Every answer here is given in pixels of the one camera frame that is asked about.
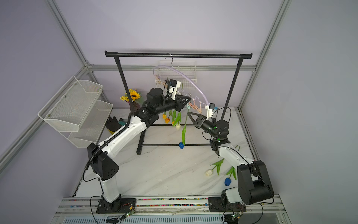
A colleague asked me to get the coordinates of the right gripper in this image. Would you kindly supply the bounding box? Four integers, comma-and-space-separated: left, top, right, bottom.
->
189, 112, 218, 139

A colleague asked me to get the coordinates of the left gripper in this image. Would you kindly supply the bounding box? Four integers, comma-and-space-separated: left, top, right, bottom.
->
156, 95, 191, 115

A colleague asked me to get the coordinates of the purple clip hanger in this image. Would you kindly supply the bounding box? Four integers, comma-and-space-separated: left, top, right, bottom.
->
153, 59, 209, 114

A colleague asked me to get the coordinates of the white tulip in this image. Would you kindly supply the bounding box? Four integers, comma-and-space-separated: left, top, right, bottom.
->
205, 159, 225, 176
174, 112, 181, 130

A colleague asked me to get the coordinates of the blue tulip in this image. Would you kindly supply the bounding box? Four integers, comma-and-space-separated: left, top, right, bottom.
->
224, 167, 237, 186
179, 115, 188, 150

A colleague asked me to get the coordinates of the black clothes rack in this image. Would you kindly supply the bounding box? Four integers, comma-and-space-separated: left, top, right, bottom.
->
105, 51, 253, 154

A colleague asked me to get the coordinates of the pale yellow tulip front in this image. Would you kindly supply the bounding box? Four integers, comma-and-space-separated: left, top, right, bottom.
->
171, 110, 177, 126

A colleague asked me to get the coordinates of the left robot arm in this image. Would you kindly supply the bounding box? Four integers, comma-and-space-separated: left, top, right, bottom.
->
84, 88, 191, 203

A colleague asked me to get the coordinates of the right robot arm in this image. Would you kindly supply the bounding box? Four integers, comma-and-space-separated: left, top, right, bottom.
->
188, 112, 274, 205

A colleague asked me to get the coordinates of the purple ribbed vase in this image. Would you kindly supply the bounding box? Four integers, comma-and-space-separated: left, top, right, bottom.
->
133, 102, 141, 111

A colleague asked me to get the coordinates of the sunflower bouquet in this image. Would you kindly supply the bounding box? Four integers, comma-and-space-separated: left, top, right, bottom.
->
120, 89, 145, 105

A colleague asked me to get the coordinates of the white mesh two-tier shelf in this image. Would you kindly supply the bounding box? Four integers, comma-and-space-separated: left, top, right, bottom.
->
38, 76, 113, 148

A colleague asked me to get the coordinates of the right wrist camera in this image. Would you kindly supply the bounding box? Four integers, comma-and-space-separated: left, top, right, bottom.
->
205, 103, 218, 120

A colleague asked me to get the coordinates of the white wire wall basket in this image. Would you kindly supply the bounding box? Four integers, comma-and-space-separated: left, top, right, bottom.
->
154, 60, 197, 91

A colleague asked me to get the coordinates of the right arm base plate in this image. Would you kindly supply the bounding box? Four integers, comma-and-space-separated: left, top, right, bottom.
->
208, 197, 247, 212

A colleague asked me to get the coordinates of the aluminium front rail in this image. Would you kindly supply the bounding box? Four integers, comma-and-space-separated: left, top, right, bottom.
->
51, 195, 291, 224

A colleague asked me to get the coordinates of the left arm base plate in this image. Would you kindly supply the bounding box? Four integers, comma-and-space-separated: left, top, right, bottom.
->
96, 197, 137, 214

